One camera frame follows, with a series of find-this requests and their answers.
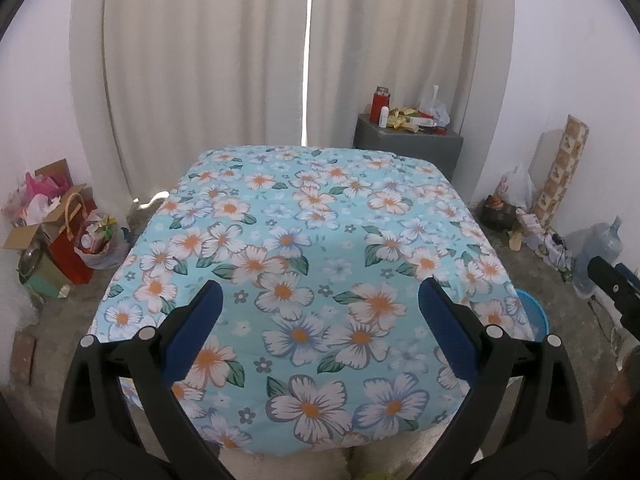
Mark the white board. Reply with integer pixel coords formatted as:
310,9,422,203
535,130,566,181

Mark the clear plastic bag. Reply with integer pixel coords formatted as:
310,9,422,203
419,84,451,128

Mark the metal bowl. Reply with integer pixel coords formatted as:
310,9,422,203
17,240,51,281

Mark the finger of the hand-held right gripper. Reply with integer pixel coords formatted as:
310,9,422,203
616,261,640,290
586,255,640,313

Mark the patterned paper roll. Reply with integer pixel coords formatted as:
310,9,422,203
531,114,591,226

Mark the beige curtain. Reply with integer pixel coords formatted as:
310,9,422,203
70,0,313,198
302,0,516,186

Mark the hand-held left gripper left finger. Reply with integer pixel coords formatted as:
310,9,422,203
55,280,236,480

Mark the clear blue water jug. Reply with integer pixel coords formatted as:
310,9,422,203
572,216,625,298

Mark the plastic bag with flowers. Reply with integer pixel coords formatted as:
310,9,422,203
74,212,132,270

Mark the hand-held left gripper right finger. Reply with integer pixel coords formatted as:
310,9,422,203
405,277,588,480

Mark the blue mesh waste basket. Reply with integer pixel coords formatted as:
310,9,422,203
515,288,549,343

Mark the grey cabinet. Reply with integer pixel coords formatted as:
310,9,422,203
352,112,465,178

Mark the red thermos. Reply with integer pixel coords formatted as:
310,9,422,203
370,86,392,123

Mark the white plastic bag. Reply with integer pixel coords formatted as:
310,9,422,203
495,165,536,211

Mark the pile of yellow snacks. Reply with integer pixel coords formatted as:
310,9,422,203
389,107,426,133

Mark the pink tissue paper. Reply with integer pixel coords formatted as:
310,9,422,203
5,172,71,226

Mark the red gift bag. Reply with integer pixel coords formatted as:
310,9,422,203
47,192,101,285

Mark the green box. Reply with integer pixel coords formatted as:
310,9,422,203
22,255,73,301

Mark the thin floor cable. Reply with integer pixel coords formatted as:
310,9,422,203
590,295,626,356

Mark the dark pot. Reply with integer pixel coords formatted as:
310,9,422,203
481,195,518,233

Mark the floral blue tablecloth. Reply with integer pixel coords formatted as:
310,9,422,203
90,144,532,456

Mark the brown cardboard box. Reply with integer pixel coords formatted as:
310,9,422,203
2,159,76,251

